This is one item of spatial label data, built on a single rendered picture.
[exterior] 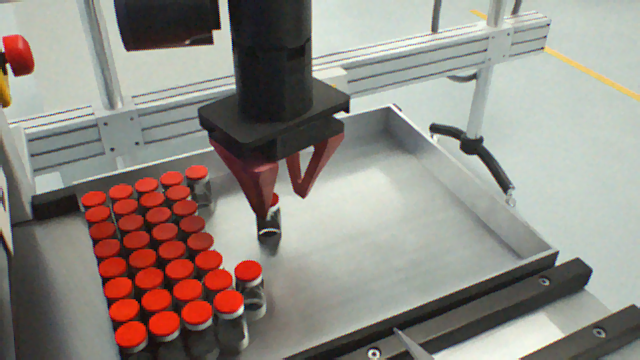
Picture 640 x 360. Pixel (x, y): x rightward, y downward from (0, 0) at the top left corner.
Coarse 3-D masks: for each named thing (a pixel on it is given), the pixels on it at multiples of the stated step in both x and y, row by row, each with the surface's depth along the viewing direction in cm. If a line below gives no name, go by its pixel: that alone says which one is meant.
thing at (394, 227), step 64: (384, 128) 66; (320, 192) 57; (384, 192) 57; (448, 192) 57; (256, 256) 50; (320, 256) 50; (384, 256) 50; (448, 256) 50; (512, 256) 50; (256, 320) 44; (320, 320) 44; (384, 320) 40
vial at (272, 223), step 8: (272, 208) 49; (256, 216) 50; (272, 216) 49; (280, 216) 50; (256, 224) 50; (264, 224) 49; (272, 224) 49; (280, 224) 50; (264, 232) 50; (272, 232) 50; (280, 232) 51; (264, 240) 51; (272, 240) 51
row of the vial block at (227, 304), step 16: (176, 176) 51; (176, 192) 50; (176, 208) 48; (192, 208) 48; (176, 224) 48; (192, 224) 46; (192, 240) 45; (208, 240) 45; (192, 256) 45; (208, 256) 43; (208, 272) 43; (224, 272) 42; (208, 288) 41; (224, 288) 41; (224, 304) 40; (240, 304) 40; (224, 320) 40; (240, 320) 40; (224, 336) 41; (240, 336) 41
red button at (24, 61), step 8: (8, 40) 54; (16, 40) 54; (24, 40) 55; (8, 48) 54; (16, 48) 54; (24, 48) 54; (8, 56) 54; (16, 56) 54; (24, 56) 54; (32, 56) 56; (16, 64) 54; (24, 64) 55; (32, 64) 56; (16, 72) 55; (24, 72) 55; (32, 72) 56
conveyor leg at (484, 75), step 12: (492, 0) 172; (504, 0) 171; (492, 12) 173; (504, 12) 174; (492, 24) 175; (480, 72) 186; (492, 72) 186; (480, 84) 188; (480, 96) 190; (480, 108) 193; (468, 120) 198; (480, 120) 196; (468, 132) 200; (480, 132) 200
